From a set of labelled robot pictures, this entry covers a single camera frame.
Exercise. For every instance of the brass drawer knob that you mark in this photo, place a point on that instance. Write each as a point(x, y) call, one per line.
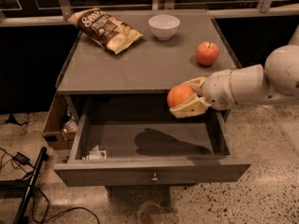
point(155, 178)

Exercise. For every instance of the grey open top drawer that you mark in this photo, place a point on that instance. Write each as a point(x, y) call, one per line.
point(141, 137)

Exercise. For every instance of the metal window railing frame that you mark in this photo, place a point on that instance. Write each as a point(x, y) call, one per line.
point(23, 12)

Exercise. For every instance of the white paper packet in drawer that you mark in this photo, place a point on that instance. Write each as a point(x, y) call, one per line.
point(95, 153)

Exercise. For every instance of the orange fruit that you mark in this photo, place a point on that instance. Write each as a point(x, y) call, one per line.
point(178, 95)

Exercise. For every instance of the black pole on floor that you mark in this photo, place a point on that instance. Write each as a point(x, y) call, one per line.
point(29, 187)

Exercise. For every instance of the cardboard box with items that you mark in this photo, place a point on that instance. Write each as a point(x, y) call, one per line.
point(54, 131)

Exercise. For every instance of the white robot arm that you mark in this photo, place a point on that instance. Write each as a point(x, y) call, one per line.
point(274, 83)

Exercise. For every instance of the white ceramic bowl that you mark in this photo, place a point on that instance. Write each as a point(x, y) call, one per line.
point(164, 27)

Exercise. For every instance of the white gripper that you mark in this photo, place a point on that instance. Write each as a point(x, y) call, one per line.
point(218, 89)

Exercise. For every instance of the brown chip bag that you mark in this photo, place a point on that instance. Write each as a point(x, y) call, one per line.
point(105, 30)

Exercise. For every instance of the black power adapter with cable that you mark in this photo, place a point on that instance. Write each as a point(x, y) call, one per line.
point(22, 160)

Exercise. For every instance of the red apple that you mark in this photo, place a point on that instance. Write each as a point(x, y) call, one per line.
point(207, 53)

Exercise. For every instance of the grey cabinet with counter top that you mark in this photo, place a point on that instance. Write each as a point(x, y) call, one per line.
point(149, 65)

